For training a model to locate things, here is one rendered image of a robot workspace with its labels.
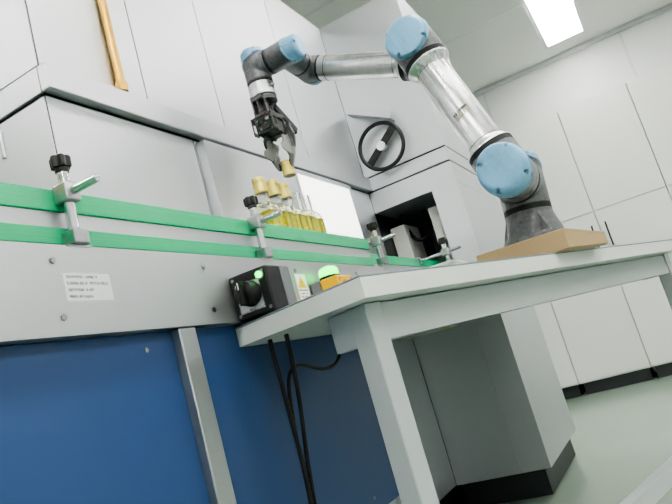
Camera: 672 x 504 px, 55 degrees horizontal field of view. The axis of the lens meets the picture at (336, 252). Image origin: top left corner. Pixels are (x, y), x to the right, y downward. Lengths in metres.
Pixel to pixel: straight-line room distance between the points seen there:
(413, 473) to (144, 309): 0.46
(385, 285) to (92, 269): 0.42
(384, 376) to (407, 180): 1.81
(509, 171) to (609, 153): 3.89
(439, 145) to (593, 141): 2.82
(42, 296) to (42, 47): 0.80
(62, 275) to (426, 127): 2.05
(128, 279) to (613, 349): 4.61
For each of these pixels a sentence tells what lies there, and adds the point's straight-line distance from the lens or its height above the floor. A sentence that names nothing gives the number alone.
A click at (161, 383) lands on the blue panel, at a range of 1.00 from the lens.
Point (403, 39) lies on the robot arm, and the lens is 1.68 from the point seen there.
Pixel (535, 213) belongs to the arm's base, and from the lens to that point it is 1.62.
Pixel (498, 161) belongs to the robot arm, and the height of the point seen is 0.98.
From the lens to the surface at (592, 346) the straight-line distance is 5.31.
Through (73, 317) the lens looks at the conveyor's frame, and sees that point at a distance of 0.89.
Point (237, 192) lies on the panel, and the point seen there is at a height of 1.18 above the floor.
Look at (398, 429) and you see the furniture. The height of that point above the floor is 0.52.
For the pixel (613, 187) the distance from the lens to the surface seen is 5.33.
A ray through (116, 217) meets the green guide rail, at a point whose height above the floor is 0.93.
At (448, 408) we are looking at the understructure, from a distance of 2.68.
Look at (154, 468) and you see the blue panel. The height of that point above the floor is 0.57.
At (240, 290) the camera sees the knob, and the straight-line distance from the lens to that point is 1.10.
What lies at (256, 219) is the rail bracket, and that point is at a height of 0.96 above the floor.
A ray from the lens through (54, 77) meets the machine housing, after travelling 1.51.
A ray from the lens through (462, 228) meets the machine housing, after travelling 2.63.
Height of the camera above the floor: 0.61
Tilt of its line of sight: 11 degrees up
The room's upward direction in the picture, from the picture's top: 16 degrees counter-clockwise
